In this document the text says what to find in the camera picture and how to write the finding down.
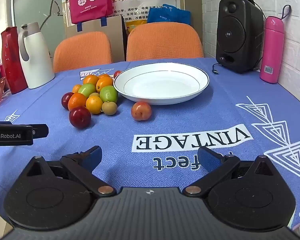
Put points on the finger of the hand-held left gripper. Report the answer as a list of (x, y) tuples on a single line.
[(20, 135)]

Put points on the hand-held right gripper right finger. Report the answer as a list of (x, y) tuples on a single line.
[(210, 161)]

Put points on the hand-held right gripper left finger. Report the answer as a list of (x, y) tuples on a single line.
[(93, 157)]

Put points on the dark red plum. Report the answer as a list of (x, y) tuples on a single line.
[(80, 117), (65, 100)]

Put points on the small green-brown jujube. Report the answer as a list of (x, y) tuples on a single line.
[(109, 108)]

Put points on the yellow orange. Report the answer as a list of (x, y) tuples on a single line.
[(94, 104)]

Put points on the orange tangerine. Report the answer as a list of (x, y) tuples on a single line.
[(77, 101)]

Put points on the red-yellow plum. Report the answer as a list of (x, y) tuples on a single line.
[(141, 111)]

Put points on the tiny orange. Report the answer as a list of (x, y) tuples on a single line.
[(76, 88)]

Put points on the white porcelain plate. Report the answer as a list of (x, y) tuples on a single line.
[(162, 85)]

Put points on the blue printed tablecloth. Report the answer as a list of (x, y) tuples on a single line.
[(190, 130)]

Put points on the tiny green jujube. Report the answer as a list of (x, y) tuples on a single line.
[(94, 95)]

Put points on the red thermos jug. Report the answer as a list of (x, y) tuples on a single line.
[(12, 62)]

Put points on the small orange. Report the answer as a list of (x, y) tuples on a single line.
[(104, 83), (90, 80), (103, 75)]

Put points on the white thermos jug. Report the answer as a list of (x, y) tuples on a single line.
[(38, 60)]

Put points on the small red plum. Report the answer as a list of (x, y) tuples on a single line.
[(117, 74)]

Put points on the orange chair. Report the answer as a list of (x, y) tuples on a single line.
[(82, 52), (165, 42)]

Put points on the cardboard box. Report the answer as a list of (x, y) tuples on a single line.
[(115, 37)]

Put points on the pink water bottle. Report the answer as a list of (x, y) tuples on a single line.
[(272, 52)]

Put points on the black speaker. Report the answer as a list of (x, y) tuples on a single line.
[(237, 35)]

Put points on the yellow packet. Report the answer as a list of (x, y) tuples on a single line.
[(135, 26)]

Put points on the magenta bag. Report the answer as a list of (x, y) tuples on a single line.
[(90, 2)]

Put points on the blue bag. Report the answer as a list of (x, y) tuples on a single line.
[(168, 16)]

